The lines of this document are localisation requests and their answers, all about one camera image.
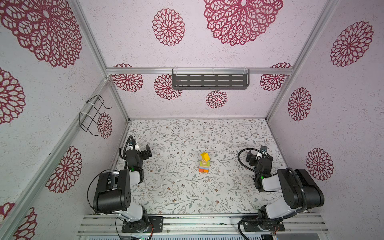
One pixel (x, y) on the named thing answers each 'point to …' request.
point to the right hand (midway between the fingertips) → (260, 150)
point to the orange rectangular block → (206, 171)
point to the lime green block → (207, 164)
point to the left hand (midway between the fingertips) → (140, 148)
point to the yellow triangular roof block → (205, 156)
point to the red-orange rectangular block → (201, 170)
